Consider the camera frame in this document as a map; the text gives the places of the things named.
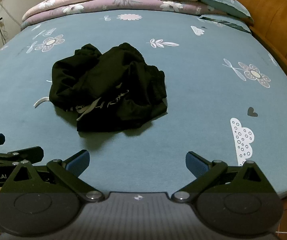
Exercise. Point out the wooden headboard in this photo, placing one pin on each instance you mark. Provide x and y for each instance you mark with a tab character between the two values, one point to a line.
278	17

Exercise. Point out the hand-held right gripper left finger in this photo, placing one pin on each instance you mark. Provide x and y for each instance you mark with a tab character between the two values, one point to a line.
78	162

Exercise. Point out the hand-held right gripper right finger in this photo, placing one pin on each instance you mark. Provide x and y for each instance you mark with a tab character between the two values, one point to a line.
196	163

